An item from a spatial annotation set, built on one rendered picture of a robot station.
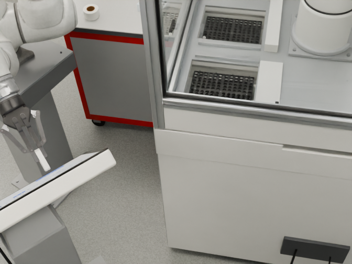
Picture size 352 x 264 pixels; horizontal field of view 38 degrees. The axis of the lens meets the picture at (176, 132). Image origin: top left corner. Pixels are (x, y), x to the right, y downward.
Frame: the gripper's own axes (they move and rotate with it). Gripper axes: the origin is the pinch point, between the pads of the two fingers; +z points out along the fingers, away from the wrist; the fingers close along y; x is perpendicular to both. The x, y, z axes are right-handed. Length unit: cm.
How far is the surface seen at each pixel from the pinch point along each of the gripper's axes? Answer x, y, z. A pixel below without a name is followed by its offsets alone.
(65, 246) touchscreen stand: -6.5, -6.9, 24.3
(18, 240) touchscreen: -13.3, -16.8, 15.1
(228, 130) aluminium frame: -9, 53, 20
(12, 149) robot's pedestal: 100, 1, -8
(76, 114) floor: 143, 44, -9
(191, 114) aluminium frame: -8.2, 45.3, 9.9
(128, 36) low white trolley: 62, 65, -28
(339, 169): -17, 78, 49
